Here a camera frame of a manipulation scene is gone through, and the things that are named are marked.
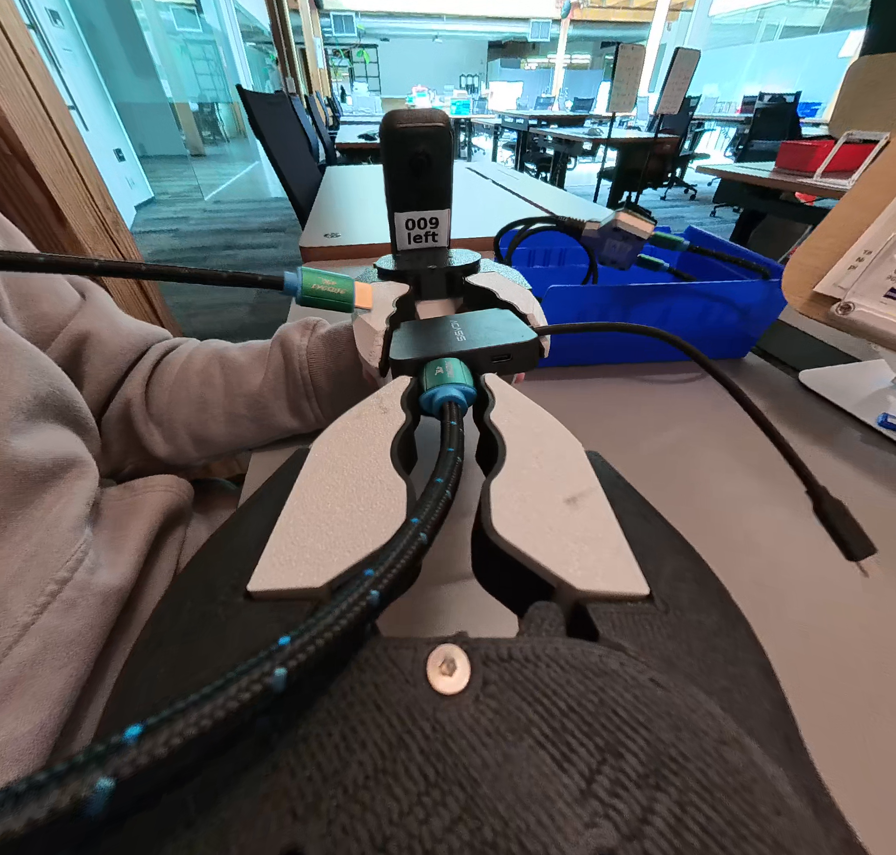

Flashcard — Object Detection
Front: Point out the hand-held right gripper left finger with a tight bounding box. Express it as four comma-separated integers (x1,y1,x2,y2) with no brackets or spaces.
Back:
246,376,441,603

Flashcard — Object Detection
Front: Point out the person's left forearm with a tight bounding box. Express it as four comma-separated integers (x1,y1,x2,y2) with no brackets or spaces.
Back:
42,312,385,481

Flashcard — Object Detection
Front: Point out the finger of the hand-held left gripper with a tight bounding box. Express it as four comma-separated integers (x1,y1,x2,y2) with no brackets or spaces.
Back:
353,280,421,383
462,273,552,366

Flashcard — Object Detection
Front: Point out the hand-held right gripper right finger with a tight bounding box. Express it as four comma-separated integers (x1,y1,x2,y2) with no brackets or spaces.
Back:
470,375,652,611

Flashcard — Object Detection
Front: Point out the blue plastic bin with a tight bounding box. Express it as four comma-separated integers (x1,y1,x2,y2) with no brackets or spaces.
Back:
493,225,788,367

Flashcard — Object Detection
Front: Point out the small black adapter with cable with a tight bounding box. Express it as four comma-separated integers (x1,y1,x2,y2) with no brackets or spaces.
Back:
388,312,877,563

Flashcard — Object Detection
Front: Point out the white stand base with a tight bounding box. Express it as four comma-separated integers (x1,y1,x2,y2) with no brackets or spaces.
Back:
798,358,896,443

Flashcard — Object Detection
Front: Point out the white desk with wooden edge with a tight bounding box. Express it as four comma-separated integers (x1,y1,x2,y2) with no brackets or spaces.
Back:
300,162,617,264

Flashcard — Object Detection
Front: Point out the person's light sweatshirt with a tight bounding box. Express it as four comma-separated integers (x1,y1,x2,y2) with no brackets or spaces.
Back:
0,214,246,793

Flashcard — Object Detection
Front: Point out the white board on stand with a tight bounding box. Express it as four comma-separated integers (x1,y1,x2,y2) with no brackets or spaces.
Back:
608,43,646,115
654,46,702,117

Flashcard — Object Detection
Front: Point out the red plastic bin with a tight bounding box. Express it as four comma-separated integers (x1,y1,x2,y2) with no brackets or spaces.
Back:
775,140,876,173

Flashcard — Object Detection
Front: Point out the black hdmi switch with cable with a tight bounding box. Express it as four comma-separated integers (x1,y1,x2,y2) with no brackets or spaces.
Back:
498,205,657,287

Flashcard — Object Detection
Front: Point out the black office chair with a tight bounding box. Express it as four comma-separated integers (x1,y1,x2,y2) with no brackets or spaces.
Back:
237,85,326,229
651,95,711,201
304,92,344,166
714,91,804,217

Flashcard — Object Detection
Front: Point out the beige board with papers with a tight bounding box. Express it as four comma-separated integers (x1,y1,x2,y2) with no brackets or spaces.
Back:
780,50,896,348

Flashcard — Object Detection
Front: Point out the long office desk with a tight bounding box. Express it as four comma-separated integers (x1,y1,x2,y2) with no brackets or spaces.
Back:
490,109,683,205

